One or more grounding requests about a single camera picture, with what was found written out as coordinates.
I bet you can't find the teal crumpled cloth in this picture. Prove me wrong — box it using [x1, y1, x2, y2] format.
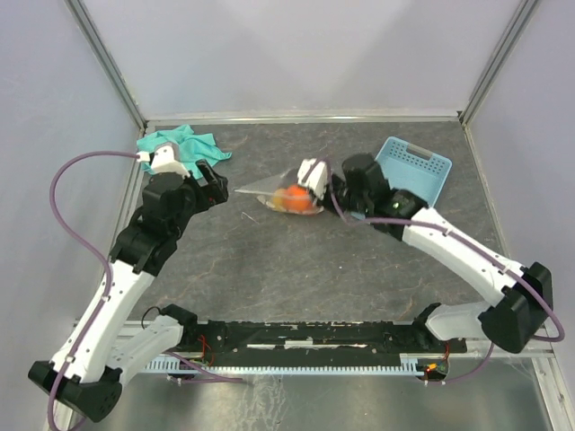
[137, 125, 232, 180]

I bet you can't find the clear dotted zip bag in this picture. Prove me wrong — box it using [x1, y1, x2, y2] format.
[234, 168, 323, 216]

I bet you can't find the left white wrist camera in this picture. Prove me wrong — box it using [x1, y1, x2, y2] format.
[136, 142, 190, 178]

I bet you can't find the light blue plastic basket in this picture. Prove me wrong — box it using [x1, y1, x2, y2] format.
[341, 136, 452, 207]

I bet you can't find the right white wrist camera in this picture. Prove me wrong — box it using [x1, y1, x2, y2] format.
[296, 158, 330, 200]

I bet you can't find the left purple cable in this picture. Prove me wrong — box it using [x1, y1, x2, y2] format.
[46, 150, 246, 430]

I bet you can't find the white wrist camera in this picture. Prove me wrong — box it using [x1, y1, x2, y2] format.
[136, 142, 190, 178]
[296, 158, 330, 200]

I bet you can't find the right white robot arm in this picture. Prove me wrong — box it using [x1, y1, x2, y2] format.
[314, 154, 553, 354]

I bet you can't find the light blue cable duct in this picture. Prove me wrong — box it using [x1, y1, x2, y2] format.
[141, 355, 438, 377]

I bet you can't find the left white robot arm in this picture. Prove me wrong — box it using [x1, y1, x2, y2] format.
[28, 160, 228, 423]

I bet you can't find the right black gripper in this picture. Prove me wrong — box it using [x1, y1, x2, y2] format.
[308, 172, 370, 218]

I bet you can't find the aluminium frame rail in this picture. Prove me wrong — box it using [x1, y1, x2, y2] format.
[115, 321, 553, 357]

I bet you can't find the orange tangerine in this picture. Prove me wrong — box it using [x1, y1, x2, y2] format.
[282, 184, 315, 213]

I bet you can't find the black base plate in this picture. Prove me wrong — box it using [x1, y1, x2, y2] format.
[174, 321, 467, 367]

